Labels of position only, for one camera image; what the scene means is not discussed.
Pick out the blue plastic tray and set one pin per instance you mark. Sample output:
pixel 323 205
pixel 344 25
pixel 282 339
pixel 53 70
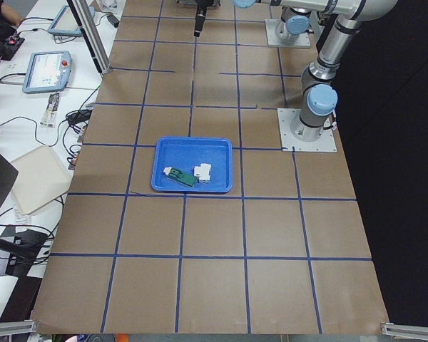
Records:
pixel 188 154

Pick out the white electrical module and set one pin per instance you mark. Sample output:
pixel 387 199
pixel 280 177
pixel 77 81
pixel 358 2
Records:
pixel 202 172

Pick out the circuit board strip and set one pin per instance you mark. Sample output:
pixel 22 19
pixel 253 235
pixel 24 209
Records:
pixel 49 117

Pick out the green terminal block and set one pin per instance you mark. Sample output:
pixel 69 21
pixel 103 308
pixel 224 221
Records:
pixel 179 176

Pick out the near teach pendant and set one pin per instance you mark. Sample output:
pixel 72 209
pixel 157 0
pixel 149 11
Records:
pixel 47 72

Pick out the far teach pendant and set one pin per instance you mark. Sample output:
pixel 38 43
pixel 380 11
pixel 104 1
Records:
pixel 64 24

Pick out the teach pendant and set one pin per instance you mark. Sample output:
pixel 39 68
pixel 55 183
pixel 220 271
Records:
pixel 64 24
pixel 47 72

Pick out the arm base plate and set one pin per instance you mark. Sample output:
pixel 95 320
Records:
pixel 278 36
pixel 297 137

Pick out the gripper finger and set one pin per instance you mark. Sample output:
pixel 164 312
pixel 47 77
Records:
pixel 199 22

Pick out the aluminium frame post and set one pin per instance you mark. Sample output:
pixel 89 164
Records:
pixel 84 20

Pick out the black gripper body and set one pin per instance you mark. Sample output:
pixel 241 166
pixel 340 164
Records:
pixel 200 9

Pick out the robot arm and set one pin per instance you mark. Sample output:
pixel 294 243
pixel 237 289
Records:
pixel 320 99

